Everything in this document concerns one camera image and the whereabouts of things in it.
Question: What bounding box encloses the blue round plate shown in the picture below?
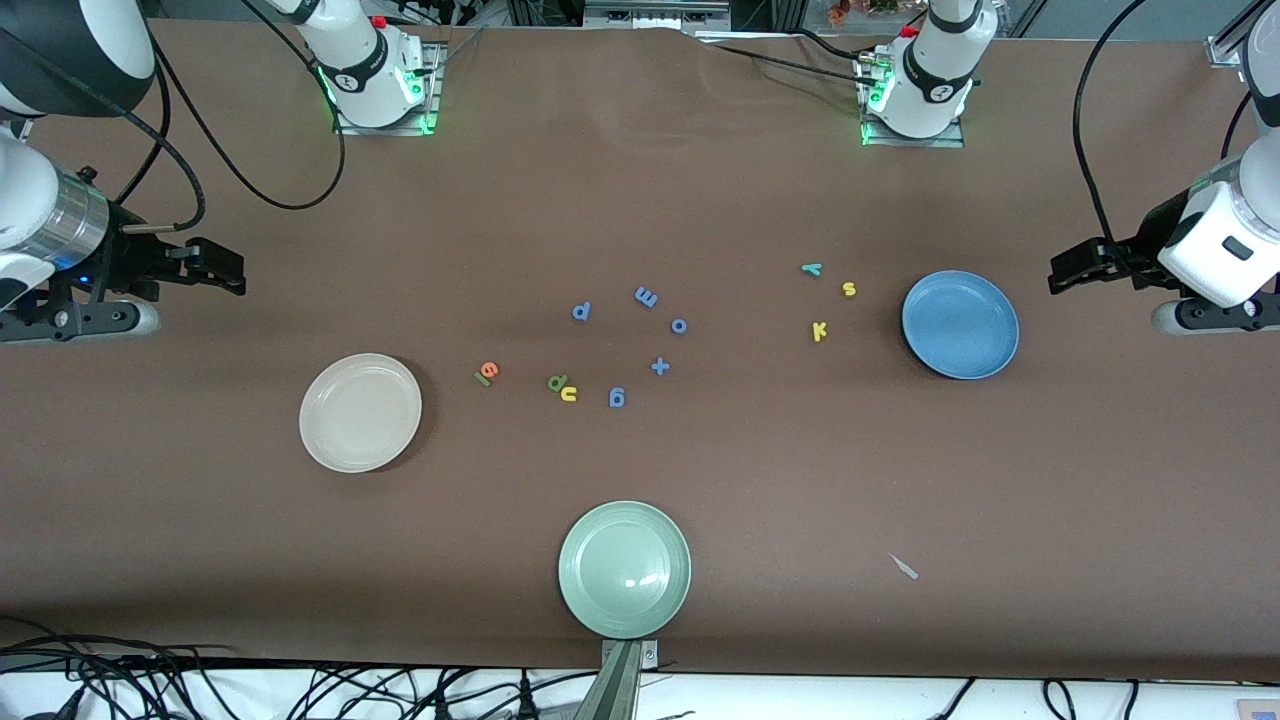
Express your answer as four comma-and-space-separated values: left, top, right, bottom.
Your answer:
901, 270, 1021, 381

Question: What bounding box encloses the beige round plate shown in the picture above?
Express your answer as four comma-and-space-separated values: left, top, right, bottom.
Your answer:
298, 352, 424, 474

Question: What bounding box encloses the short aluminium profile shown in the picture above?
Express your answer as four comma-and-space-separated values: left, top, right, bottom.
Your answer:
1205, 0, 1263, 67

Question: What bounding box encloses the brown table mat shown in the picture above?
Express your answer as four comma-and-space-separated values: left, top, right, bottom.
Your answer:
0, 18, 1280, 683

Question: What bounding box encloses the green round plate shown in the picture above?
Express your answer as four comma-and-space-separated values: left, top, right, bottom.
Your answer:
557, 500, 693, 640

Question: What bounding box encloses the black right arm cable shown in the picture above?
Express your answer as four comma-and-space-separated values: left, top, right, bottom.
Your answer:
0, 0, 348, 234

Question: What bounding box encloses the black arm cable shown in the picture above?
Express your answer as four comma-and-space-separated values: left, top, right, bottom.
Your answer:
1073, 0, 1257, 251
0, 0, 348, 234

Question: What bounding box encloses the black right camera mount bracket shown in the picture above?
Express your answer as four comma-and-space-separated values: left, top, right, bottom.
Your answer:
0, 298, 141, 346

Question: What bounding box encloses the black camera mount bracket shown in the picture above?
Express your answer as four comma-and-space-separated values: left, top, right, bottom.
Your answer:
0, 298, 141, 346
1175, 293, 1280, 334

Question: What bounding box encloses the black left camera mount bracket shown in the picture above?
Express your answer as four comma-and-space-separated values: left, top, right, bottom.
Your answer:
1175, 293, 1280, 334

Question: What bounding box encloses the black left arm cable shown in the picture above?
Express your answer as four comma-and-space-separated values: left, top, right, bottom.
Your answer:
1073, 0, 1257, 251

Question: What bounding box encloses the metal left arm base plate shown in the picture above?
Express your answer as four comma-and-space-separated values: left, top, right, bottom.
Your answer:
860, 50, 967, 149

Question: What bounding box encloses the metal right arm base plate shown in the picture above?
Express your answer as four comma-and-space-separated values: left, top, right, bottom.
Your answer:
333, 40, 443, 137

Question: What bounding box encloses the thin black base cable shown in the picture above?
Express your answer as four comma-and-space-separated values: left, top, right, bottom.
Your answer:
430, 27, 487, 77

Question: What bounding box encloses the black table cable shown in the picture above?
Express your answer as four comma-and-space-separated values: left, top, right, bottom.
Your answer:
693, 38, 881, 83
788, 27, 867, 59

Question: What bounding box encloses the grey metal frame bracket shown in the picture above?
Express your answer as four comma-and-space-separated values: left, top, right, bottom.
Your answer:
583, 0, 733, 31

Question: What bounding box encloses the grey metal camera post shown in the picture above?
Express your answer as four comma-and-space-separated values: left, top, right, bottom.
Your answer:
573, 640, 661, 720

